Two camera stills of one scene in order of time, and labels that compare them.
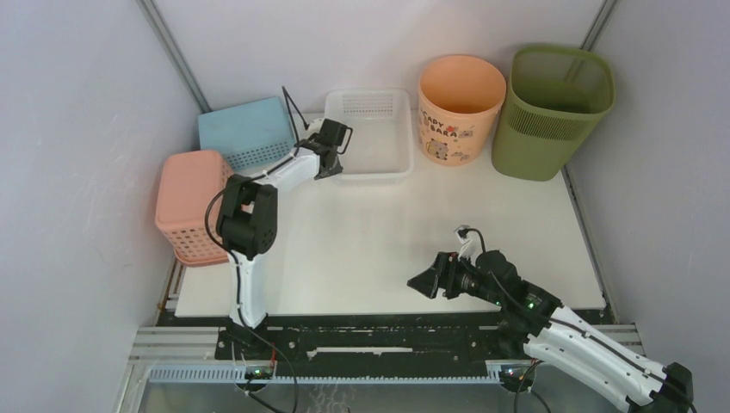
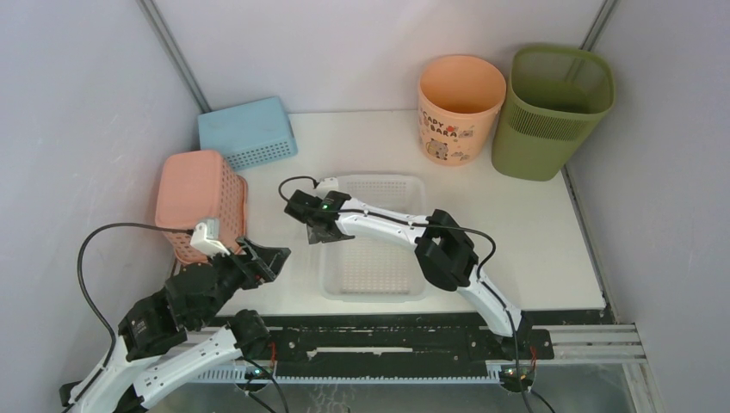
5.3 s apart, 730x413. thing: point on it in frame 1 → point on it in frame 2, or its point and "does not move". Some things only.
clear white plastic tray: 381,121 → 374,270
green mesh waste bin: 557,97 does not move
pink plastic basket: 185,182 does not move
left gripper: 336,169 → 270,260
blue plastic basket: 248,135 does not move
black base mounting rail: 267,340 does not move
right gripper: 437,276 → 315,237
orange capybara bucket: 459,101 does not move
